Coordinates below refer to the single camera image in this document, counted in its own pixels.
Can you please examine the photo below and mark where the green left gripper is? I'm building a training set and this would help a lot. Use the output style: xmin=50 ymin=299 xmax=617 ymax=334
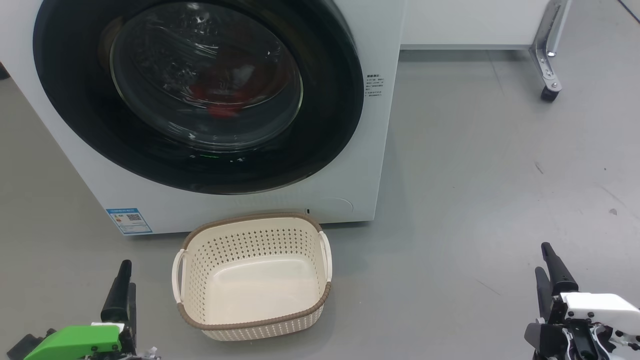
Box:
xmin=22 ymin=260 xmax=151 ymax=360

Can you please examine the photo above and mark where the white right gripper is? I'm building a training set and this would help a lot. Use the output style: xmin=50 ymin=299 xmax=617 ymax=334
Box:
xmin=525 ymin=242 xmax=640 ymax=360

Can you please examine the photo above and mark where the red and white jersey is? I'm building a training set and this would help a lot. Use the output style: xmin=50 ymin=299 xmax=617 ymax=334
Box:
xmin=190 ymin=65 xmax=281 ymax=121

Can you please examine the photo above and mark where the washing machine door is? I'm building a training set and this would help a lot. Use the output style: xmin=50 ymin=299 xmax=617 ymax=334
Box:
xmin=32 ymin=0 xmax=365 ymax=196

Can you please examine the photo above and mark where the cream perforated laundry basket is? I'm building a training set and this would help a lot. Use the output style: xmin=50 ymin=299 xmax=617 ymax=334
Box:
xmin=171 ymin=212 xmax=333 ymax=342

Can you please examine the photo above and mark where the white front-load washing machine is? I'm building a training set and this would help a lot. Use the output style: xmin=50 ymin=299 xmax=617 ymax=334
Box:
xmin=0 ymin=0 xmax=407 ymax=236

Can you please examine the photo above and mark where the blue energy label sticker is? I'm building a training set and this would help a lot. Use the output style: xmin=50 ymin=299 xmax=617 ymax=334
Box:
xmin=106 ymin=208 xmax=153 ymax=236

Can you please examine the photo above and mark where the black text notice label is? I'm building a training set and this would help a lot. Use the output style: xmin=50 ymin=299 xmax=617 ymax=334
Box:
xmin=365 ymin=73 xmax=386 ymax=98

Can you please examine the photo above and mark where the white partition panel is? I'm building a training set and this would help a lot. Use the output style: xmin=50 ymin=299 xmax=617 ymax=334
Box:
xmin=400 ymin=0 xmax=556 ymax=51

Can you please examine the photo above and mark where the grey metal frame post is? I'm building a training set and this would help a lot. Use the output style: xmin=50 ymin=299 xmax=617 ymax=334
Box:
xmin=547 ymin=0 xmax=573 ymax=56

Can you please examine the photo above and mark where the black floor cable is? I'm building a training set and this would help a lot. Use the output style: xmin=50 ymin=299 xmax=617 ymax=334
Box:
xmin=617 ymin=0 xmax=640 ymax=23

